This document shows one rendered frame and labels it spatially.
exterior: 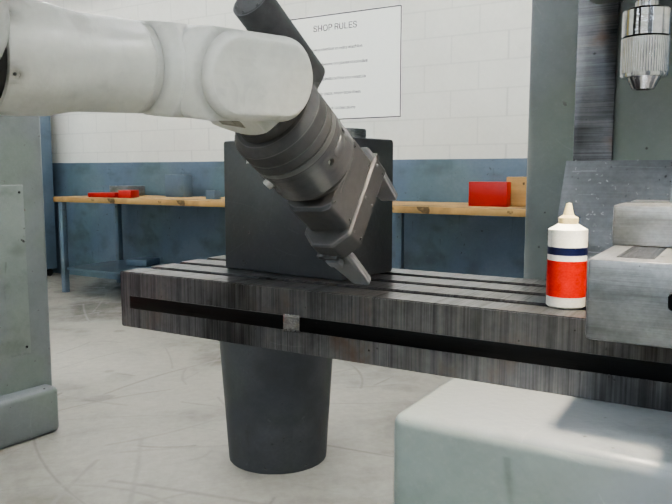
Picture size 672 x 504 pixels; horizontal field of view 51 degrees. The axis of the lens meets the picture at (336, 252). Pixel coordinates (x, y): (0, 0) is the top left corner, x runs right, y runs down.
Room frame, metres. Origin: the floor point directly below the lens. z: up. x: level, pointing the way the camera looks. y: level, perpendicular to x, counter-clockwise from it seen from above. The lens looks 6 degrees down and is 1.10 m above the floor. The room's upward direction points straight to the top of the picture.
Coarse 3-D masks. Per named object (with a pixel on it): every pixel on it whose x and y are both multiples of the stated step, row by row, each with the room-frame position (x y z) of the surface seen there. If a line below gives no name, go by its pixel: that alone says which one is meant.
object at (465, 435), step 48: (480, 384) 0.72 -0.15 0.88; (432, 432) 0.61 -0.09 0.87; (480, 432) 0.59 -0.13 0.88; (528, 432) 0.58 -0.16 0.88; (576, 432) 0.58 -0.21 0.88; (624, 432) 0.58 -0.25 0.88; (432, 480) 0.61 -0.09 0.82; (480, 480) 0.59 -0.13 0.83; (528, 480) 0.56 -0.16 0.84; (576, 480) 0.54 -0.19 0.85; (624, 480) 0.53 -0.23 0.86
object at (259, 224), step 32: (352, 128) 0.95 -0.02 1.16; (224, 160) 1.04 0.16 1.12; (384, 160) 0.98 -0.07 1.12; (256, 192) 1.00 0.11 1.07; (256, 224) 1.00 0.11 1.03; (288, 224) 0.96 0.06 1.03; (384, 224) 0.98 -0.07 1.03; (256, 256) 1.00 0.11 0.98; (288, 256) 0.96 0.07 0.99; (384, 256) 0.98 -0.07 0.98
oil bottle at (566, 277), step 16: (560, 224) 0.73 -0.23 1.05; (576, 224) 0.73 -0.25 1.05; (560, 240) 0.72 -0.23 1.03; (576, 240) 0.72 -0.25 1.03; (560, 256) 0.72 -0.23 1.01; (576, 256) 0.72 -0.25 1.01; (560, 272) 0.72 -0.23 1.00; (576, 272) 0.72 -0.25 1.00; (560, 288) 0.72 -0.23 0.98; (576, 288) 0.72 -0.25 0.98; (560, 304) 0.72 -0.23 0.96; (576, 304) 0.72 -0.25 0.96
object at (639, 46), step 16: (640, 16) 0.74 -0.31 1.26; (656, 16) 0.73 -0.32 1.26; (624, 32) 0.76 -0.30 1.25; (640, 32) 0.74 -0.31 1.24; (656, 32) 0.73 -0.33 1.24; (624, 48) 0.75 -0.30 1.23; (640, 48) 0.74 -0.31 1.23; (656, 48) 0.73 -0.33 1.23; (624, 64) 0.75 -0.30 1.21; (640, 64) 0.74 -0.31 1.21; (656, 64) 0.73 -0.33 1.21
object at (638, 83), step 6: (630, 78) 0.75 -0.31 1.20; (636, 78) 0.75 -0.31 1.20; (642, 78) 0.74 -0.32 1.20; (648, 78) 0.74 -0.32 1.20; (654, 78) 0.74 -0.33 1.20; (660, 78) 0.75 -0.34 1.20; (630, 84) 0.76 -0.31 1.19; (636, 84) 0.75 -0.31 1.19; (642, 84) 0.75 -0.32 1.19; (648, 84) 0.74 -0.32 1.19; (654, 84) 0.75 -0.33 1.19; (636, 90) 0.77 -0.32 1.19; (642, 90) 0.77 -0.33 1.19
